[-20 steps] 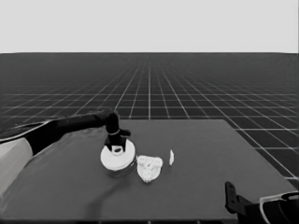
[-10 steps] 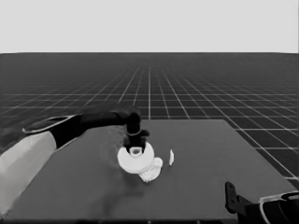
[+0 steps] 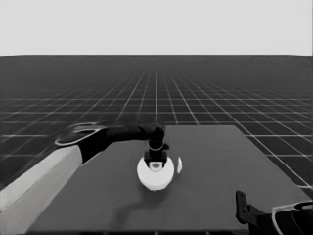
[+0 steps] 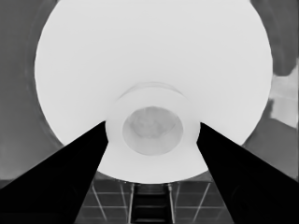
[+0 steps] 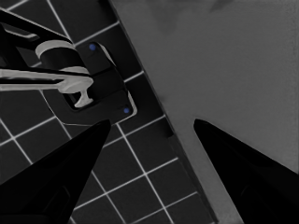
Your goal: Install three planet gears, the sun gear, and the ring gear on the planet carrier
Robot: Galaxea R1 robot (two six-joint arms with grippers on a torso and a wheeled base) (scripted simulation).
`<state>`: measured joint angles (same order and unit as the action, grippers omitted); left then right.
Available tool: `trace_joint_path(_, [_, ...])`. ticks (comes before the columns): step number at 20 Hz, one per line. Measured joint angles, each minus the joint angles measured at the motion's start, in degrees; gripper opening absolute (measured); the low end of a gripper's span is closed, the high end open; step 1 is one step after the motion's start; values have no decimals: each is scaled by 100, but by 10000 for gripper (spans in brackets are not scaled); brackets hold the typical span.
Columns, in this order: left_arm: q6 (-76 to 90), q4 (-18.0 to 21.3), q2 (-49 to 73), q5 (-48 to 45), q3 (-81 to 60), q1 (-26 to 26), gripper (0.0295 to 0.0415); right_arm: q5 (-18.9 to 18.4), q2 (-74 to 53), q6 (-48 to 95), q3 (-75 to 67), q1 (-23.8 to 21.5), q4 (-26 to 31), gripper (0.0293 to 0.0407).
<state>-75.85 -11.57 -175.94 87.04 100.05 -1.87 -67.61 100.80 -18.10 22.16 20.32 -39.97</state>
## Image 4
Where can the large thick white disc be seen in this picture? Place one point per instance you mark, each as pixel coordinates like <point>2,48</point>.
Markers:
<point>124,46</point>

